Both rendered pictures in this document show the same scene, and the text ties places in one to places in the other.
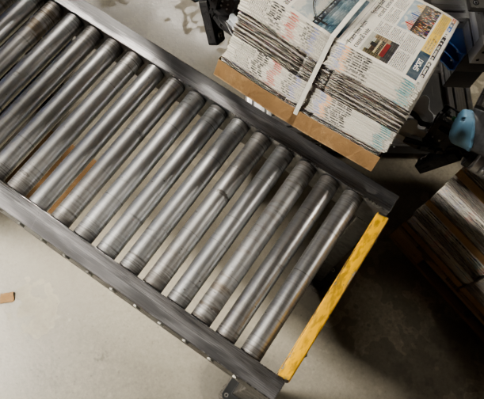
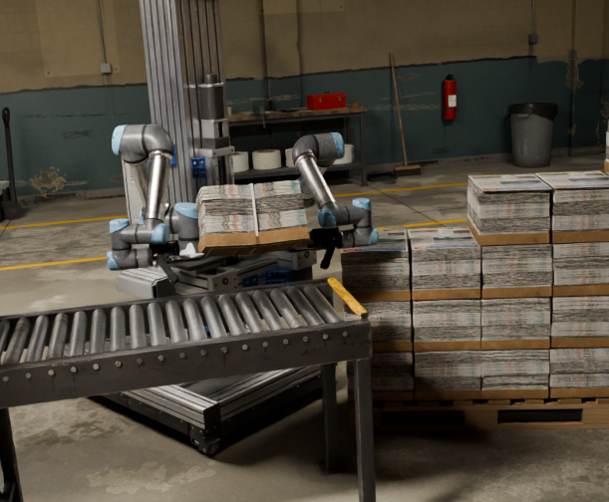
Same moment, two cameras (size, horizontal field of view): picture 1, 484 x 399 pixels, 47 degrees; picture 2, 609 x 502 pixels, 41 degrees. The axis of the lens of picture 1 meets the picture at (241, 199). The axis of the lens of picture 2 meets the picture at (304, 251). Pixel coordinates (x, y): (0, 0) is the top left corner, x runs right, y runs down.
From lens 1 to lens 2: 2.38 m
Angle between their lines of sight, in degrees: 59
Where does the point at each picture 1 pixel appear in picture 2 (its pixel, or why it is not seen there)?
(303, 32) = (238, 190)
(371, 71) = (276, 186)
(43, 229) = (178, 346)
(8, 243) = not seen: outside the picture
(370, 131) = (294, 216)
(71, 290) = not seen: outside the picture
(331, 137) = (280, 234)
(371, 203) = (321, 284)
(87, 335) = not seen: outside the picture
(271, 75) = (234, 224)
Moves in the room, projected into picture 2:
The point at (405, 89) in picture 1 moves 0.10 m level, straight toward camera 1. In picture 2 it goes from (293, 185) to (299, 189)
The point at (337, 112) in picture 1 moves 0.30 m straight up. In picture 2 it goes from (274, 220) to (269, 138)
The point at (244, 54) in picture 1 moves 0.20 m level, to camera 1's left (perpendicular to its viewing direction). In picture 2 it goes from (215, 223) to (166, 233)
